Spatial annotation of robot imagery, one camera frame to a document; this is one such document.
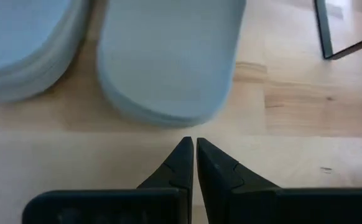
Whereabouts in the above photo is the wooden shelf with black frame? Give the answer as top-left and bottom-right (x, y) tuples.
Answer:
(312, 0), (362, 61)

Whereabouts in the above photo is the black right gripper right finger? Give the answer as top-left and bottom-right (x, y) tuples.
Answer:
(196, 138), (282, 224)

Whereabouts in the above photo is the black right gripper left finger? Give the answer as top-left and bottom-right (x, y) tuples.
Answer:
(136, 136), (195, 224)

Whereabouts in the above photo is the grey slide sandal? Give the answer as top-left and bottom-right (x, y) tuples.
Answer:
(96, 0), (248, 129)
(0, 0), (91, 104)

